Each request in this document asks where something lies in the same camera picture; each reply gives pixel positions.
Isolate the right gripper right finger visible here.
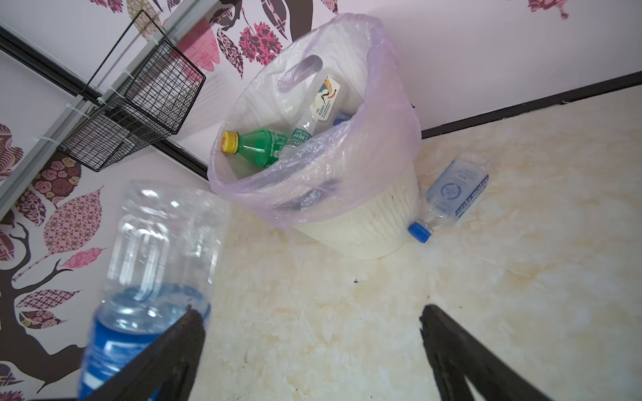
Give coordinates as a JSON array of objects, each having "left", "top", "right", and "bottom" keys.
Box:
[{"left": 420, "top": 304, "right": 549, "bottom": 400}]

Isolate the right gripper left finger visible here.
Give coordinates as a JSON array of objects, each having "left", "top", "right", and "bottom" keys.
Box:
[{"left": 80, "top": 309, "right": 206, "bottom": 400}]

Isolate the Pocari bottle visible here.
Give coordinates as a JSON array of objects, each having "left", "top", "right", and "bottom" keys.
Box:
[{"left": 78, "top": 181, "right": 230, "bottom": 399}]

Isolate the crushed clear bottle blue cap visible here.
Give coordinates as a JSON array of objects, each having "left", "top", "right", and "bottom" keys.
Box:
[{"left": 407, "top": 153, "right": 490, "bottom": 243}]

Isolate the green bottle yellow cap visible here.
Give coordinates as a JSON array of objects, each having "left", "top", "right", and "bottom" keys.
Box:
[{"left": 221, "top": 128, "right": 288, "bottom": 169}]

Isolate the clear bottle bird label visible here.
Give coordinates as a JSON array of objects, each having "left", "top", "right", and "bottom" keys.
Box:
[{"left": 280, "top": 69, "right": 349, "bottom": 159}]

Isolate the white ribbed waste bin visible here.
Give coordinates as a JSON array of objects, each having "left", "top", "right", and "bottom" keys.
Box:
[{"left": 294, "top": 165, "right": 420, "bottom": 260}]

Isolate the pink plastic bin liner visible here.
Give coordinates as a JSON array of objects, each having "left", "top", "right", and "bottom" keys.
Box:
[{"left": 207, "top": 13, "right": 421, "bottom": 227}]

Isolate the aluminium left side rail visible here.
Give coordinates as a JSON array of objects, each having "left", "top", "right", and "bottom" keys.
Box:
[{"left": 1, "top": 0, "right": 221, "bottom": 216}]

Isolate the black wire mesh basket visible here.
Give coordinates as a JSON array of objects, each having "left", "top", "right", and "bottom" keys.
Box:
[{"left": 57, "top": 34, "right": 206, "bottom": 172}]

